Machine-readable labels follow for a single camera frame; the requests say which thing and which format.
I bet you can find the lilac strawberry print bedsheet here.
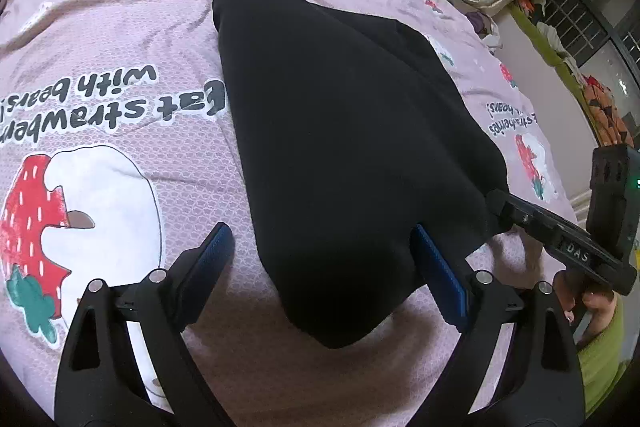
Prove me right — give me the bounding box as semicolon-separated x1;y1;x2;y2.
1;0;574;426

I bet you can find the black garment with orange cuffs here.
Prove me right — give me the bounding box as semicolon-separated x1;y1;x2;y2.
213;0;508;348

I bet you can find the green sleeve right forearm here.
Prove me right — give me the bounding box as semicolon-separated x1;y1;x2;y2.
578;299;628;417

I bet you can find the right hand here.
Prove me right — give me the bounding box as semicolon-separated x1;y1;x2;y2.
552;270;617;349

